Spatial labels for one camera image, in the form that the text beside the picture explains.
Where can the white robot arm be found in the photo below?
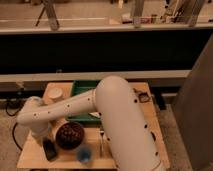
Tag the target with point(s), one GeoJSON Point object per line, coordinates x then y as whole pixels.
{"type": "Point", "coordinates": [130, 139]}

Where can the green tray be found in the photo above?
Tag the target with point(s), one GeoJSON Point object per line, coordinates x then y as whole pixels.
{"type": "Point", "coordinates": [82, 108]}

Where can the beige round cup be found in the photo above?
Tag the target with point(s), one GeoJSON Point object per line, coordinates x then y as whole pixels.
{"type": "Point", "coordinates": [55, 93]}

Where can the dark bowl with beans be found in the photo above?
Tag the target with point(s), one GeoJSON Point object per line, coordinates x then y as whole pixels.
{"type": "Point", "coordinates": [70, 135]}

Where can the blue cup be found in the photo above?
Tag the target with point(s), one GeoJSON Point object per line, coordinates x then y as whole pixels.
{"type": "Point", "coordinates": [84, 154]}

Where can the grey panel at right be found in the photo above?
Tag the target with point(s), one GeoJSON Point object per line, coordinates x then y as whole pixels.
{"type": "Point", "coordinates": [193, 110]}

